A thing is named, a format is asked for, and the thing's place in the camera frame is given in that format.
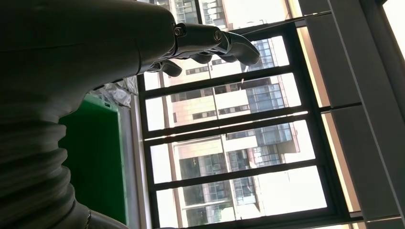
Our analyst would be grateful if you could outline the grey parcel bag red logo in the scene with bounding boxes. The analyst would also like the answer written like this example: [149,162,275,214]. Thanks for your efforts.
[90,75,139,109]

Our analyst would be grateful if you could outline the green plastic crate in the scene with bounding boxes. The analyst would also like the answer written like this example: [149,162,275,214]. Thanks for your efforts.
[58,94,128,224]

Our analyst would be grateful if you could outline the dark window frame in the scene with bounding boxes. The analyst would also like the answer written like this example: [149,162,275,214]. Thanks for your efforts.
[137,0,364,229]

